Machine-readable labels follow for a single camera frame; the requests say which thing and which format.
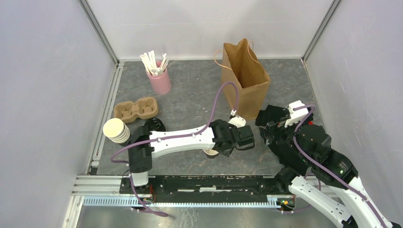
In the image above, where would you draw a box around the stack of black lids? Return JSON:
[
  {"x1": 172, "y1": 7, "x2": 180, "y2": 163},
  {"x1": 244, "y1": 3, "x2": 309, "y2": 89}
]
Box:
[{"x1": 144, "y1": 117, "x2": 166, "y2": 132}]

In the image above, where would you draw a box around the pink straw holder cup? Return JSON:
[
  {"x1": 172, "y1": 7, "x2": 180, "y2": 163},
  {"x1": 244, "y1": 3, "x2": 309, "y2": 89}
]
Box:
[{"x1": 146, "y1": 66, "x2": 172, "y2": 95}]

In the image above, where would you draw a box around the aluminium slotted cable duct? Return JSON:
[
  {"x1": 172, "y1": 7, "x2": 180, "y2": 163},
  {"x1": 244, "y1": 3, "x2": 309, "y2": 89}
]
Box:
[{"x1": 73, "y1": 175, "x2": 293, "y2": 209}]

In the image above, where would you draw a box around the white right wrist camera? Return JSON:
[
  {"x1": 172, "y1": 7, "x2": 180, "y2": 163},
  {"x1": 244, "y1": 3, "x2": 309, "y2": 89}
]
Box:
[{"x1": 284, "y1": 100, "x2": 312, "y2": 128}]

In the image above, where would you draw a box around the brown paper bag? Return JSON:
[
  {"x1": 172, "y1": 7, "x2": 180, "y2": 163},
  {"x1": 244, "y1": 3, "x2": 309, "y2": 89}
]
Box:
[{"x1": 213, "y1": 38, "x2": 270, "y2": 120}]

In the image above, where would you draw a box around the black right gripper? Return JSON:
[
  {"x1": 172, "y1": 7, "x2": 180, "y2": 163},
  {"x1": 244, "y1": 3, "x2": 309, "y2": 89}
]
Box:
[{"x1": 258, "y1": 113, "x2": 313, "y2": 163}]

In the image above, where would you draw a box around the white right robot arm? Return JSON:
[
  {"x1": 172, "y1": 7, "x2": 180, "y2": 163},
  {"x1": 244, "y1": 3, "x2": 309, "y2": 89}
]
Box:
[{"x1": 255, "y1": 110, "x2": 399, "y2": 228}]

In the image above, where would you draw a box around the brown cardboard cup carrier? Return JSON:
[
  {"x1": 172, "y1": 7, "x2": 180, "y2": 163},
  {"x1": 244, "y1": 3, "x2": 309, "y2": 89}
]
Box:
[{"x1": 114, "y1": 96, "x2": 159, "y2": 124}]

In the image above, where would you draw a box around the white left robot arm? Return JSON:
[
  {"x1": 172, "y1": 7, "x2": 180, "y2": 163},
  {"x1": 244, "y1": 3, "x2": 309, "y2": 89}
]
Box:
[{"x1": 127, "y1": 116, "x2": 255, "y2": 194}]

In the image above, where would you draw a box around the stack of paper cups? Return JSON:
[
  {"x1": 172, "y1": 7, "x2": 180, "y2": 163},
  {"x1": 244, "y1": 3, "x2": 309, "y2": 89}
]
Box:
[{"x1": 103, "y1": 118, "x2": 130, "y2": 143}]

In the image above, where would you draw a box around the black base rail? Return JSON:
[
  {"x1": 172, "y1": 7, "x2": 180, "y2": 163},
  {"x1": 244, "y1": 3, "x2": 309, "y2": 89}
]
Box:
[{"x1": 135, "y1": 175, "x2": 290, "y2": 203}]

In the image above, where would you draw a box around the black paper coffee cup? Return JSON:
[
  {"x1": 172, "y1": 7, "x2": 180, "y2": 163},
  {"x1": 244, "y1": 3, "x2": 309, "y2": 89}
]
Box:
[{"x1": 203, "y1": 149, "x2": 219, "y2": 159}]

